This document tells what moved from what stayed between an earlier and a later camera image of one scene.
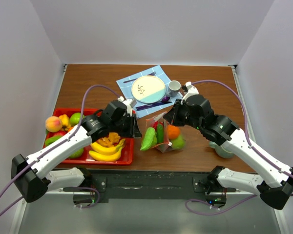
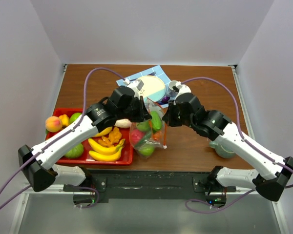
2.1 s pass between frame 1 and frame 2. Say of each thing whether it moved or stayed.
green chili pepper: moved
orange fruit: moved
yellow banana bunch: stayed
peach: stayed
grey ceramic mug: stayed
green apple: stayed
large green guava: stayed
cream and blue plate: stayed
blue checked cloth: stayed
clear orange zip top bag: moved
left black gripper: moved
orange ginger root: stayed
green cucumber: moved
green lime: moved
